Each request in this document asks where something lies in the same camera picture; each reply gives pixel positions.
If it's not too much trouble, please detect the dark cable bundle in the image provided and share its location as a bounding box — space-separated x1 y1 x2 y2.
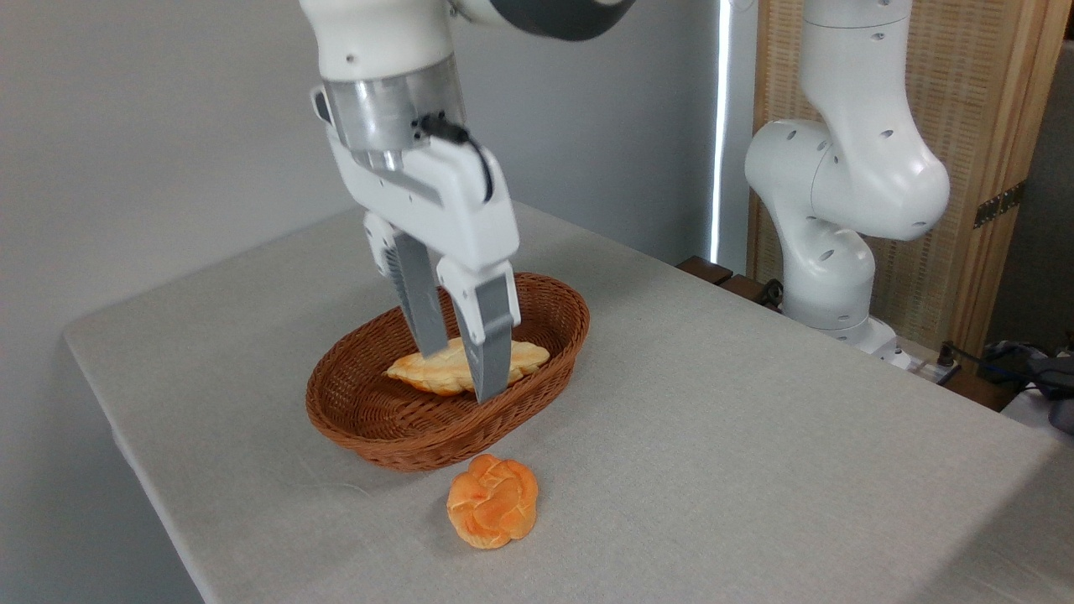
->
957 338 1074 437

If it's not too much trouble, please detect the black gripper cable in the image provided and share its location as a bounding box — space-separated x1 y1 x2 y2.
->
415 113 496 204

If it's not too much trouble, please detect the round orange knotted bread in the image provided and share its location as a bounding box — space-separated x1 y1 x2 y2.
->
446 454 540 550

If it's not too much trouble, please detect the brown oval wicker basket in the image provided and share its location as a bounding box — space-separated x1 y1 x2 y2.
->
305 272 591 473

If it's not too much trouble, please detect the dark brown wooden block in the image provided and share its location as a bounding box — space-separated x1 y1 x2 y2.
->
676 256 735 286
720 274 769 304

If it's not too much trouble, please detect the dark metal screen hinge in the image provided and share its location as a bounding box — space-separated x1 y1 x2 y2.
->
973 180 1026 229

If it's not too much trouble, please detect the brown wooden board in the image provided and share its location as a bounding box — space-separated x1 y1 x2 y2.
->
943 369 1021 413

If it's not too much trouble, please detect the long pale braided bread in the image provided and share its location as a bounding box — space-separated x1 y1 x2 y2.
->
385 337 551 397

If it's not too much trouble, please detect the white power strip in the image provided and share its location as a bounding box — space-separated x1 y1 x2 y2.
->
889 348 962 387

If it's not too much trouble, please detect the wooden rattan folding screen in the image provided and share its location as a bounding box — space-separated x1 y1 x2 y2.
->
747 0 1074 362

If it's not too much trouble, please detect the grey tablecloth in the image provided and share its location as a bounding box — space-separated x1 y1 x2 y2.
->
63 185 1074 604

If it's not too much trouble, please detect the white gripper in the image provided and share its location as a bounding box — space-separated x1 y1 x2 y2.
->
312 84 523 405

